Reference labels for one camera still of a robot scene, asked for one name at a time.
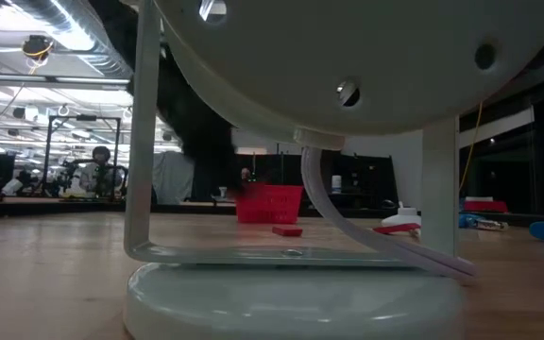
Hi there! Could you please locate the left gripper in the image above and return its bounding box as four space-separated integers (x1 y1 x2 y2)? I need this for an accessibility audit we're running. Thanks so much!
180 110 235 164

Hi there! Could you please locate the grey cloth cover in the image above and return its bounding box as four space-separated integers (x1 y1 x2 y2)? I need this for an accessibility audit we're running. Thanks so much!
151 150 196 205

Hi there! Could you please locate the red plastic basket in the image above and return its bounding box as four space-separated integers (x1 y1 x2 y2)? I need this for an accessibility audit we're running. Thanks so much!
234 182 305 225

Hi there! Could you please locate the black partition curtain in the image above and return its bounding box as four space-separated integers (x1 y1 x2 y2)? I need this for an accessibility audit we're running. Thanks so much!
191 151 400 209

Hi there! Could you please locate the white background object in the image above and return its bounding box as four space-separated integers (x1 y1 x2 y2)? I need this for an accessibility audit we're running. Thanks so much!
0 178 26 197

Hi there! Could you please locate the white and red object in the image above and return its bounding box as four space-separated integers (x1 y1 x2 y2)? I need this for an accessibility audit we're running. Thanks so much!
381 201 422 229

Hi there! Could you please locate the red and white box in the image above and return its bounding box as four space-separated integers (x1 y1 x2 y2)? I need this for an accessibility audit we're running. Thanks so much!
462 195 510 213

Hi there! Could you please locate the white lamp cable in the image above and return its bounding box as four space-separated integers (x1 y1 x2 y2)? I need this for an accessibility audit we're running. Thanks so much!
298 145 480 286

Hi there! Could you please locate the silver ceiling duct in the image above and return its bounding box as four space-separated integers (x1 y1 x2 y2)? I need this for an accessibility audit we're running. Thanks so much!
7 0 136 79

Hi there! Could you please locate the black table frame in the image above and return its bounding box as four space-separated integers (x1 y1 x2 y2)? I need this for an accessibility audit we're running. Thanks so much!
0 196 544 232

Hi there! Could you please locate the black metal rig frame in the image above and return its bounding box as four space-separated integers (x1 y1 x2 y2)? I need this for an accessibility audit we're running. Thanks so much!
42 114 123 199

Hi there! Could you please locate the yellow cable reel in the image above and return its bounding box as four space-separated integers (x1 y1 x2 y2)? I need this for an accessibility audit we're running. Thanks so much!
20 34 56 61

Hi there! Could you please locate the yellow hanging cable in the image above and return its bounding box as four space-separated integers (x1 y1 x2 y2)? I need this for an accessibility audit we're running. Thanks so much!
458 100 485 193

